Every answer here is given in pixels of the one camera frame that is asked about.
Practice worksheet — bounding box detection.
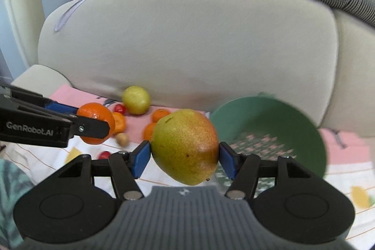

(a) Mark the small orange tangerine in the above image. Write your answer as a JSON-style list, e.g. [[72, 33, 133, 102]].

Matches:
[[142, 122, 156, 141]]

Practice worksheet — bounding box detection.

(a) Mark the small tan longan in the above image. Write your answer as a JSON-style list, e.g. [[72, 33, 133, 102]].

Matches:
[[114, 133, 130, 147]]

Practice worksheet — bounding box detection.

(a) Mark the green colander bowl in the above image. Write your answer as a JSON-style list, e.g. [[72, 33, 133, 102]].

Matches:
[[208, 92, 328, 198]]

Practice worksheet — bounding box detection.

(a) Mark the pink white checked cloth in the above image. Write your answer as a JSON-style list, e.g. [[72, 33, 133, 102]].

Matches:
[[5, 83, 375, 242]]

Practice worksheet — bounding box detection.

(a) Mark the red cherry tomato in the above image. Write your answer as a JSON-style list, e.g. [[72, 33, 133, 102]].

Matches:
[[114, 103, 127, 116], [98, 151, 112, 160]]

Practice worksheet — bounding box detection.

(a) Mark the beige sofa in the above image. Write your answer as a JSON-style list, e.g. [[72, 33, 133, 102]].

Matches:
[[3, 0, 374, 137]]

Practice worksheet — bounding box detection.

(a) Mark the teal striped fabric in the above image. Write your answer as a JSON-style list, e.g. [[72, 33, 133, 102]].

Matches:
[[1, 159, 34, 249]]

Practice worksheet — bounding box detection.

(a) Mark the lilac ribbon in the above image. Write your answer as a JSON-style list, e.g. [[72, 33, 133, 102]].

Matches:
[[54, 0, 87, 33]]

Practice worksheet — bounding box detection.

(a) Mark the yellow green apple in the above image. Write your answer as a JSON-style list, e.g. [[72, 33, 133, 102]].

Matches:
[[122, 86, 151, 116]]

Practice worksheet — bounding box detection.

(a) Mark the large orange tangerine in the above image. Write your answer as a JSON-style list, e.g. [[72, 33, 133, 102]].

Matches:
[[77, 102, 116, 145]]

